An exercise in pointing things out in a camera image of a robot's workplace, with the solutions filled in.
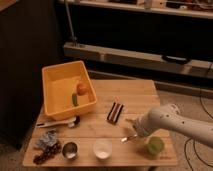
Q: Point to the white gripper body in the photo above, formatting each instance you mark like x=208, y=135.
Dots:
x=140, y=126

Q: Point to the silver metal fork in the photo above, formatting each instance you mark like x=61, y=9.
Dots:
x=125, y=139

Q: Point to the green plastic cup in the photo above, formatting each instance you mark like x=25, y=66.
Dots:
x=155, y=146

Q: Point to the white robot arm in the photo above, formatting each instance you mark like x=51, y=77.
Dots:
x=168, y=117

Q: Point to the small metal cup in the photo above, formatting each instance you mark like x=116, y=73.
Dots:
x=69, y=150

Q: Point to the brown striped chocolate bar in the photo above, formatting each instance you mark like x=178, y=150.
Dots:
x=114, y=113

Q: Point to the wooden table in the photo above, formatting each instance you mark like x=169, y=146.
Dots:
x=137, y=98

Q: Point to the white bowl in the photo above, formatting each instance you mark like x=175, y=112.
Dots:
x=102, y=148

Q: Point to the white dish brush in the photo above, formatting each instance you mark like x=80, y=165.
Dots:
x=72, y=122

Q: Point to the orange fruit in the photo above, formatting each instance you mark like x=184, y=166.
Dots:
x=82, y=89

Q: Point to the low wooden shelf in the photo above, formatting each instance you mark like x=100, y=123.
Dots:
x=137, y=59

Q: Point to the green pepper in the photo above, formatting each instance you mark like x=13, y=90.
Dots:
x=75, y=99

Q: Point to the bunch of dark grapes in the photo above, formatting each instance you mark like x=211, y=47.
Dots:
x=47, y=154

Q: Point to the yellow plastic bin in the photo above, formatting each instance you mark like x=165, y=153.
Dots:
x=59, y=83

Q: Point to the crumpled blue-grey cloth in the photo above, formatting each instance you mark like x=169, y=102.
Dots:
x=48, y=139

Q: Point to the metal pole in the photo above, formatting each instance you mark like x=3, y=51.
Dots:
x=74, y=40

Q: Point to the black handle on shelf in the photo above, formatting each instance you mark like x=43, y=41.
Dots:
x=180, y=61

